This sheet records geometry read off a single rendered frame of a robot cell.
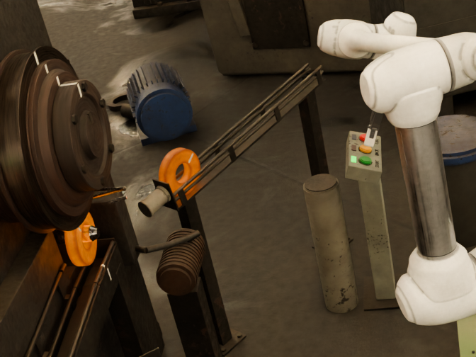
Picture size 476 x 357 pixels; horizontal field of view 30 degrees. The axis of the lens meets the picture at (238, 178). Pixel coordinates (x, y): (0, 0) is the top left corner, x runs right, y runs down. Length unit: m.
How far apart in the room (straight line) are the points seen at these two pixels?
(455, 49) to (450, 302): 0.66
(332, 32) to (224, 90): 2.52
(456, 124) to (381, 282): 0.67
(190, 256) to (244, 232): 1.01
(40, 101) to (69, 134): 0.10
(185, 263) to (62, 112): 0.78
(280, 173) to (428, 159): 2.01
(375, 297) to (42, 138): 1.57
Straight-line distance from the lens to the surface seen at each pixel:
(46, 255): 2.38
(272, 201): 3.93
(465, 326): 2.56
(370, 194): 2.99
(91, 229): 2.41
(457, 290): 2.35
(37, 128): 2.13
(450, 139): 3.32
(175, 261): 2.74
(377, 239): 3.10
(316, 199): 2.95
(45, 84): 2.19
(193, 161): 2.85
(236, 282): 3.49
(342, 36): 2.59
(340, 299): 3.20
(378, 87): 2.07
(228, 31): 5.06
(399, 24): 2.65
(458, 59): 2.12
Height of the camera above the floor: 2.05
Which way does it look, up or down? 29 degrees down
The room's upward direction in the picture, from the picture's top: 13 degrees counter-clockwise
